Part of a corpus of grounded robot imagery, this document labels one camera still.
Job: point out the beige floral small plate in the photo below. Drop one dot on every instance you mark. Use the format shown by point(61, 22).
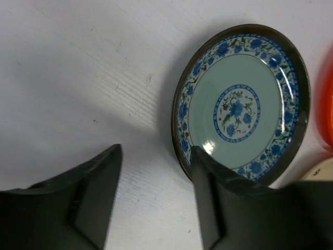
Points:
point(323, 171)

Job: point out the orange round plate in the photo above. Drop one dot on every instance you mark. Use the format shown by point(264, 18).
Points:
point(323, 100)

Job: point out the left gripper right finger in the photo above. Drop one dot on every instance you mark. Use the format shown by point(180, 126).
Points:
point(237, 213)

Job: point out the blue floral round plate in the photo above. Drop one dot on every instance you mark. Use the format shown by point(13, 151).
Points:
point(244, 98)

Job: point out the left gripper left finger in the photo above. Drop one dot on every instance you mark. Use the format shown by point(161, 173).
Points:
point(69, 211)

